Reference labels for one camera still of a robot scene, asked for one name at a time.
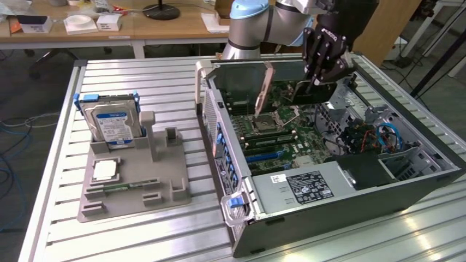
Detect red black wire bundle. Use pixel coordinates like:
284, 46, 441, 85
343, 124, 383, 153

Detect blue floor cable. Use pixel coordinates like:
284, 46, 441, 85
0, 120, 37, 233

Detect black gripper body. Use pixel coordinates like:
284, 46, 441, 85
312, 0, 377, 54

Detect wooden cabinet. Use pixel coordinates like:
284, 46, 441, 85
324, 0, 432, 68

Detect black open PC case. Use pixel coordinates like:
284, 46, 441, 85
194, 53, 466, 259

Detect white paper booklet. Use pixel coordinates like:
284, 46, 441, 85
201, 11, 232, 34

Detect black office chair base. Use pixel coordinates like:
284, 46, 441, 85
24, 48, 78, 80

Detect black lamp base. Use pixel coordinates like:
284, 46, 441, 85
141, 0, 181, 21

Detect grey parts rack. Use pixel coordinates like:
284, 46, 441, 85
74, 110, 193, 224

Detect white boxes on desk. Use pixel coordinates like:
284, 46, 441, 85
62, 14, 100, 35

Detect clear plastic case latch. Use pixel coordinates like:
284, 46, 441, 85
219, 189, 255, 228

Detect white cardboard box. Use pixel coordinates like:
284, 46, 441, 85
94, 14, 122, 32

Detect green RAM stick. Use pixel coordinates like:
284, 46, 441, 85
88, 182, 146, 192

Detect graphics card with metal bracket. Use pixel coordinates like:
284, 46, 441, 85
253, 61, 337, 119

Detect installed RAM stick with label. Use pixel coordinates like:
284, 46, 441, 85
243, 131, 297, 146

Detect green motherboard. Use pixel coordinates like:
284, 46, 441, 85
221, 81, 328, 176

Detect blue wire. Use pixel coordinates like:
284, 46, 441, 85
375, 123, 403, 154

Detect silver CPU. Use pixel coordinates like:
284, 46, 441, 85
92, 160, 118, 182

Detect white box with black lid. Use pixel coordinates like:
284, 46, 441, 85
16, 15, 53, 34

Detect CPU socket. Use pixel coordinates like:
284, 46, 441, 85
248, 112, 280, 134

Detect metal disk bay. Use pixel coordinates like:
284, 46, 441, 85
313, 81, 365, 134

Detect wooden desk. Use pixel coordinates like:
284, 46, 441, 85
0, 0, 332, 51

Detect hard disk in blue caddy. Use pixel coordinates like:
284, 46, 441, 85
72, 92, 142, 151

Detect blue expansion slot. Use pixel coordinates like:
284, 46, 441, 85
245, 152, 288, 165

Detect metal socket cover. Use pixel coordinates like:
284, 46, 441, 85
273, 104, 303, 121

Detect grey power supply unit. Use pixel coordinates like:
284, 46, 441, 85
251, 160, 356, 215

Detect brown cardboard box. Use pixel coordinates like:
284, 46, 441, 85
212, 0, 235, 20

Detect white table frame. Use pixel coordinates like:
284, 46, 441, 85
383, 0, 466, 79

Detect black stand pole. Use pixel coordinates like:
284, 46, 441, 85
408, 27, 466, 98

